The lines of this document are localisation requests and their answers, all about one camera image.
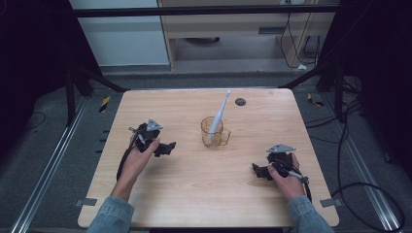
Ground black horizontal bar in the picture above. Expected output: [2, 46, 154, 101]
[72, 4, 341, 18]

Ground amber glass cup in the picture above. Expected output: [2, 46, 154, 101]
[199, 116, 232, 150]

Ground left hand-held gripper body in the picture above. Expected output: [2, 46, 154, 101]
[129, 117, 164, 153]

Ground thin black floor cable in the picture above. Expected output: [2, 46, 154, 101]
[23, 111, 48, 132]

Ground white electric toothbrush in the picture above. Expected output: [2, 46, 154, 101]
[206, 89, 232, 144]

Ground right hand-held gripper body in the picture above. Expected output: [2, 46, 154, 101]
[265, 143, 300, 179]

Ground black hanging cables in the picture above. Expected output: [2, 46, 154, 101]
[279, 12, 323, 69]

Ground person's right hand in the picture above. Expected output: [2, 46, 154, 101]
[267, 152, 307, 201]

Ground metal floor rail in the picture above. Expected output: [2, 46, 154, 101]
[9, 96, 89, 233]
[320, 93, 403, 233]

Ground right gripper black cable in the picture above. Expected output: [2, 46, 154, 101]
[271, 159, 314, 204]

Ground black metal stand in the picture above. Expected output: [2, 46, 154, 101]
[278, 59, 346, 124]
[63, 62, 129, 127]

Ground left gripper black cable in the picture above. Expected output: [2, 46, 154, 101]
[116, 126, 146, 182]

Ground yellow black tape strip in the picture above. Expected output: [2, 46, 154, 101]
[98, 95, 112, 114]
[306, 92, 326, 108]

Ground white cabinet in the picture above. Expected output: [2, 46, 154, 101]
[68, 0, 170, 68]

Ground person's left hand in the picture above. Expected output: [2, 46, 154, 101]
[113, 135, 161, 196]

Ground dark curtain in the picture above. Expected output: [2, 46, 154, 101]
[0, 0, 102, 159]
[319, 0, 412, 181]

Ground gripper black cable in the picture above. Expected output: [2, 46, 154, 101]
[271, 159, 314, 204]
[116, 126, 146, 182]

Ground grey table bracket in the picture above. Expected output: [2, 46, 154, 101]
[75, 197, 98, 208]
[319, 197, 343, 209]

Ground light wooden desk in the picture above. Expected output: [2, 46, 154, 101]
[157, 0, 341, 71]

